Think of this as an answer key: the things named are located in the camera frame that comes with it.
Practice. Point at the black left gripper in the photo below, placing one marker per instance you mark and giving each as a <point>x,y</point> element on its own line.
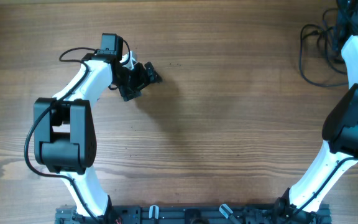
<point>143,79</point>

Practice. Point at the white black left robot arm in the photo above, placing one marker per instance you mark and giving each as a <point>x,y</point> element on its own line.
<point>62,142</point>

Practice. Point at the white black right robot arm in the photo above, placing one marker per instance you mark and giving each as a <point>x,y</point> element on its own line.
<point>302,202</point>

